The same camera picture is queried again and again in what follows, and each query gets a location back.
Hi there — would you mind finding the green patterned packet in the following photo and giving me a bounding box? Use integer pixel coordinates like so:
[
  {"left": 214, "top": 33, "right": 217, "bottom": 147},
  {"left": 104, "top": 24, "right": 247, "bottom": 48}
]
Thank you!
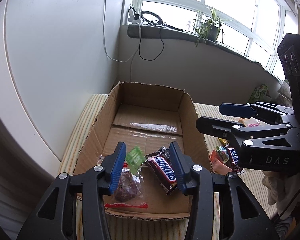
[{"left": 249, "top": 84, "right": 269, "bottom": 103}]

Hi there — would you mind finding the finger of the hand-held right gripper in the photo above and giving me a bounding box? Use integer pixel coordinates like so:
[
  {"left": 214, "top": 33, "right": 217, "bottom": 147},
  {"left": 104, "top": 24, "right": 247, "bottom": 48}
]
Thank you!
[
  {"left": 219, "top": 102, "right": 294, "bottom": 124},
  {"left": 196, "top": 116, "right": 300, "bottom": 153}
]

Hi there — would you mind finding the sandwich bread packet pink print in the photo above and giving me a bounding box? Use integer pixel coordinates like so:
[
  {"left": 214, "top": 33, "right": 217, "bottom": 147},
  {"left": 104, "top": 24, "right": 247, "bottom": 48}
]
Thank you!
[{"left": 237, "top": 117, "right": 262, "bottom": 128}]

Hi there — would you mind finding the white wardrobe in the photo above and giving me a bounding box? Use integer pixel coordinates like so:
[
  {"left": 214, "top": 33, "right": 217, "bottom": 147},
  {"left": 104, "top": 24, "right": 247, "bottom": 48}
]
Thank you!
[{"left": 0, "top": 0, "right": 127, "bottom": 180}]

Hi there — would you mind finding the white power strip with chargers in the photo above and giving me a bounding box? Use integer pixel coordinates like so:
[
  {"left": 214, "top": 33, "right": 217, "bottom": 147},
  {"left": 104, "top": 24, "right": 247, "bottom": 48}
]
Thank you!
[{"left": 127, "top": 4, "right": 141, "bottom": 23}]

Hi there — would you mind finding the pink-orange snack packet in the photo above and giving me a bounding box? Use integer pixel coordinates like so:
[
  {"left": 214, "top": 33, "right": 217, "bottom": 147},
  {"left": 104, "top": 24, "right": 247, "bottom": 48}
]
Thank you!
[{"left": 210, "top": 149, "right": 233, "bottom": 175}]

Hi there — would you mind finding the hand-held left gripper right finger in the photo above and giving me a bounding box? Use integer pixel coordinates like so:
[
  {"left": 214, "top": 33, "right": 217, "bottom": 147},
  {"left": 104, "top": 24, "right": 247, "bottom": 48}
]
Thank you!
[{"left": 169, "top": 141, "right": 287, "bottom": 240}]

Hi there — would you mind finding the black cable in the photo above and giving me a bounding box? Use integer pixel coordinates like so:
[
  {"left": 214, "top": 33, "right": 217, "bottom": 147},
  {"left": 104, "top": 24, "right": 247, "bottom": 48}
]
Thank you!
[{"left": 139, "top": 24, "right": 165, "bottom": 61}]

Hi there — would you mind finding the potted spider plant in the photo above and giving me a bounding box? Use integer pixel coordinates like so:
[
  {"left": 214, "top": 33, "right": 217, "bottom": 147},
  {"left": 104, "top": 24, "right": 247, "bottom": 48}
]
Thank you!
[{"left": 190, "top": 6, "right": 233, "bottom": 47}]

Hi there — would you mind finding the brown chocolate bar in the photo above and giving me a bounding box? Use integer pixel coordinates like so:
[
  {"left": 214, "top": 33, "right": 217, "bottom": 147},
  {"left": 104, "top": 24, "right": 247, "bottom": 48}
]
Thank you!
[
  {"left": 225, "top": 145, "right": 246, "bottom": 174},
  {"left": 144, "top": 146, "right": 178, "bottom": 195}
]

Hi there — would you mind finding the white cloth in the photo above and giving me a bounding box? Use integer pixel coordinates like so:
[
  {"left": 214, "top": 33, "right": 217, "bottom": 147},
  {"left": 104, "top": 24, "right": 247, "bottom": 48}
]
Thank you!
[{"left": 262, "top": 172, "right": 300, "bottom": 212}]

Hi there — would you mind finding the clear packet of dried dates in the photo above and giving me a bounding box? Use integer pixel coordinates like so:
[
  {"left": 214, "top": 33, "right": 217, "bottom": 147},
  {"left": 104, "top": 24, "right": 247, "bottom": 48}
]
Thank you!
[{"left": 97, "top": 155, "right": 149, "bottom": 209}]

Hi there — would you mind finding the cardboard box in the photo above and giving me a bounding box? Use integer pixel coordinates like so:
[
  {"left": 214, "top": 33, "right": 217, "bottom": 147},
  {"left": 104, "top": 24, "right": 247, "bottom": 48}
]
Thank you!
[{"left": 72, "top": 81, "right": 213, "bottom": 222}]

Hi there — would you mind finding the small green candy packet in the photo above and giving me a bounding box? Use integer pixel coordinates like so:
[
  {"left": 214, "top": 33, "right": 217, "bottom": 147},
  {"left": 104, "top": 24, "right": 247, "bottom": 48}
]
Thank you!
[{"left": 126, "top": 145, "right": 147, "bottom": 175}]

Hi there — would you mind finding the white cable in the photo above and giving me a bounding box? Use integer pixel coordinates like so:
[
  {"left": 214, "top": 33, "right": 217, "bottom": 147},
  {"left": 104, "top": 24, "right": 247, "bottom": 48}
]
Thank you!
[{"left": 102, "top": 0, "right": 142, "bottom": 82}]

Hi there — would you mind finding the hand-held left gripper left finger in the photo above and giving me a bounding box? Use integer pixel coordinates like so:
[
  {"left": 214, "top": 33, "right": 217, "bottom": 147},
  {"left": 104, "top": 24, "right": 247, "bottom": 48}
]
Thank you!
[{"left": 16, "top": 141, "right": 127, "bottom": 240}]

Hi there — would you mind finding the black ring light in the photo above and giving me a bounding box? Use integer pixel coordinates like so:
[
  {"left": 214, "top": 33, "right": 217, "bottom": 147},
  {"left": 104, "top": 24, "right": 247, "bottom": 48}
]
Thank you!
[{"left": 140, "top": 10, "right": 184, "bottom": 32}]

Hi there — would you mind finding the grey stone window sill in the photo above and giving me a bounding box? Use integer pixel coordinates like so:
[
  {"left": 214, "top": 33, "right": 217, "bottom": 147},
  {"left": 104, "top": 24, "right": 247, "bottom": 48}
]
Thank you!
[{"left": 127, "top": 24, "right": 285, "bottom": 80}]

